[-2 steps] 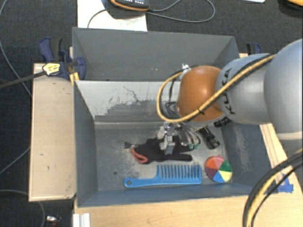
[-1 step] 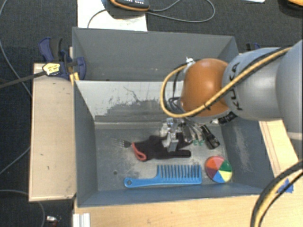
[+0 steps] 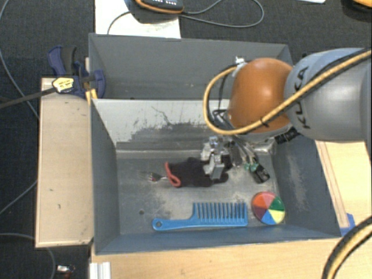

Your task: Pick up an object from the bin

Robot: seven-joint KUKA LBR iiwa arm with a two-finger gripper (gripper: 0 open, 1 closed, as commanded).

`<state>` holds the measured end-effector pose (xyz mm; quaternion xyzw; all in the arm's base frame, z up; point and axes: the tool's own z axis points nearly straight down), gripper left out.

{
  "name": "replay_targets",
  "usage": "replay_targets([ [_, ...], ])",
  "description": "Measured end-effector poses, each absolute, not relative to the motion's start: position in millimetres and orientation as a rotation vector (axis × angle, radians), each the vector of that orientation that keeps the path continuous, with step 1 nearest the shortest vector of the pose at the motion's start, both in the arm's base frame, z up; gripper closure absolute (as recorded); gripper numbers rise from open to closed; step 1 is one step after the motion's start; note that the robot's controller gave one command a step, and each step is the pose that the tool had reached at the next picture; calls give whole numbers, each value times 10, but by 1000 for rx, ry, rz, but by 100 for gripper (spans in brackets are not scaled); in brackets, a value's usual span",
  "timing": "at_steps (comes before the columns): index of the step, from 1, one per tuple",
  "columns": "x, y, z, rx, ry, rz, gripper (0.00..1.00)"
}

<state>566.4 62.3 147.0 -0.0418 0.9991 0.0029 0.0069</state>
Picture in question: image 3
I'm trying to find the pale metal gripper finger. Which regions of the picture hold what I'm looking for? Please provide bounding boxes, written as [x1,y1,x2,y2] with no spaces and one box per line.
[202,156,215,174]
[210,154,227,181]

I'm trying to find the black cloth with red loop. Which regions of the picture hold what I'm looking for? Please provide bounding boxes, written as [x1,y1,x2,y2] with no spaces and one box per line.
[164,156,230,189]

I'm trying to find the clear plastic fork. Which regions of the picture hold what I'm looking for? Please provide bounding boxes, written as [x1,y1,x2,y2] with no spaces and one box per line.
[138,170,169,184]

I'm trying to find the multicolour round disc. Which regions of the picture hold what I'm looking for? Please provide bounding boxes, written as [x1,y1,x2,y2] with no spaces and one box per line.
[251,191,287,226]

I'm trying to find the blue plastic comb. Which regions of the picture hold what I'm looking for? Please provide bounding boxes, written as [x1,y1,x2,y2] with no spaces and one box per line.
[152,201,249,233]

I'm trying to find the black cylinder on white bracket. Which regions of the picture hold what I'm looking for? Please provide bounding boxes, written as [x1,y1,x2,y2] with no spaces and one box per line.
[252,126,301,156]

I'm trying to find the grey metal bin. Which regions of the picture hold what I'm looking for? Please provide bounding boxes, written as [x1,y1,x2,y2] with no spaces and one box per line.
[88,33,342,256]

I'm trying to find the pale wood board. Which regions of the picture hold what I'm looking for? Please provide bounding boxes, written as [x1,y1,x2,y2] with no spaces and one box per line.
[34,77,95,248]

